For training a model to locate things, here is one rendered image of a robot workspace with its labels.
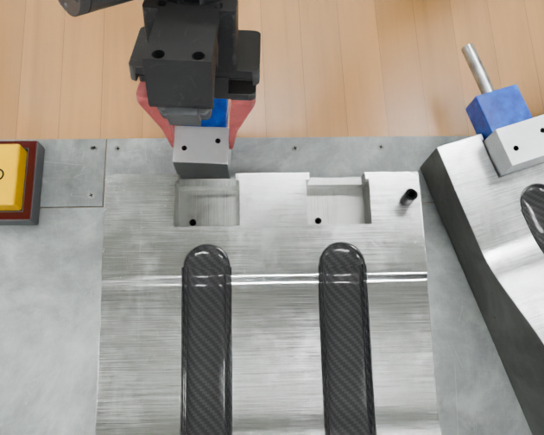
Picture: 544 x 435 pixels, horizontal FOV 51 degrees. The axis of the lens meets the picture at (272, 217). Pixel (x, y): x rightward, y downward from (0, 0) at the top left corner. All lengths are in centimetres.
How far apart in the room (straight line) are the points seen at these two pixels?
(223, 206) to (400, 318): 17
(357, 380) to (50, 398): 27
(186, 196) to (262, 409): 19
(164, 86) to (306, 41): 29
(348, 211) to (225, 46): 17
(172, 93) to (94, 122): 24
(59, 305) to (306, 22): 39
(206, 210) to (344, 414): 20
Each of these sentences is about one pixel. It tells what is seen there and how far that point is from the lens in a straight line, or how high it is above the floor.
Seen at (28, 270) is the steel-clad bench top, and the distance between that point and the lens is 58.
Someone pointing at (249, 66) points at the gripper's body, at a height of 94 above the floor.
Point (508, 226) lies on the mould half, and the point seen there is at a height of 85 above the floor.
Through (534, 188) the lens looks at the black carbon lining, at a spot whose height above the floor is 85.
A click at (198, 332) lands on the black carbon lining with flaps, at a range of 46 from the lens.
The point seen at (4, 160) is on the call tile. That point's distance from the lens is 58.
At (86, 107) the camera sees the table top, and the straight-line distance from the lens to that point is 62.
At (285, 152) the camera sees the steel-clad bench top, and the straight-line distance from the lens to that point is 58.
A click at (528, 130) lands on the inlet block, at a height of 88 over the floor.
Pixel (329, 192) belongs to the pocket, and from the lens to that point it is 50.
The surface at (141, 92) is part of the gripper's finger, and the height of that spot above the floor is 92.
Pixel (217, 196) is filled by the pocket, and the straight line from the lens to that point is 50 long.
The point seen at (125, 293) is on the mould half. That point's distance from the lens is 46.
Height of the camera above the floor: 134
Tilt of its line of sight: 75 degrees down
